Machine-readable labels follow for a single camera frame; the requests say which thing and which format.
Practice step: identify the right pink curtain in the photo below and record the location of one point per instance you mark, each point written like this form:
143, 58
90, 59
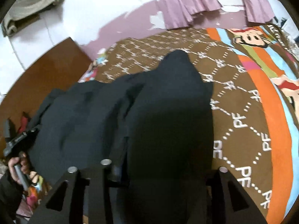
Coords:
258, 11

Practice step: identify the brown cartoon bedspread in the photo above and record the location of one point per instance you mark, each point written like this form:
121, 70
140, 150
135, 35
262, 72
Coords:
254, 103

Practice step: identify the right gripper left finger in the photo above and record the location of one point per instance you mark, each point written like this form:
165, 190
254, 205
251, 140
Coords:
90, 195

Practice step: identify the pink curtain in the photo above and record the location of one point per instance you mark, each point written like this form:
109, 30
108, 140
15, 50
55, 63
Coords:
181, 13
258, 11

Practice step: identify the dark clothes pile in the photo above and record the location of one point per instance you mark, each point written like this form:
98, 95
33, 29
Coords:
10, 131

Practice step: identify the person's left hand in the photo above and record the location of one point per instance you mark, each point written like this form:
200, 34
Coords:
25, 168

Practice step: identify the beige cloth on wall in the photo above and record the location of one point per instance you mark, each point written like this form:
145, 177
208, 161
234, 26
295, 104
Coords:
24, 12

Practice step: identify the black jacket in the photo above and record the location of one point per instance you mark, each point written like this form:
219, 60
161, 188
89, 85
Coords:
156, 127

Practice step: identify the left pink curtain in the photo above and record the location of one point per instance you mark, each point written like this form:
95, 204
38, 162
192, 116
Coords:
181, 13

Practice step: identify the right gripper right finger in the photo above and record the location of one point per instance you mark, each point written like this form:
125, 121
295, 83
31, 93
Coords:
228, 201

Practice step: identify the wooden headboard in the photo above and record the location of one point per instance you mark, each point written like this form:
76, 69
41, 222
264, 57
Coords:
60, 67

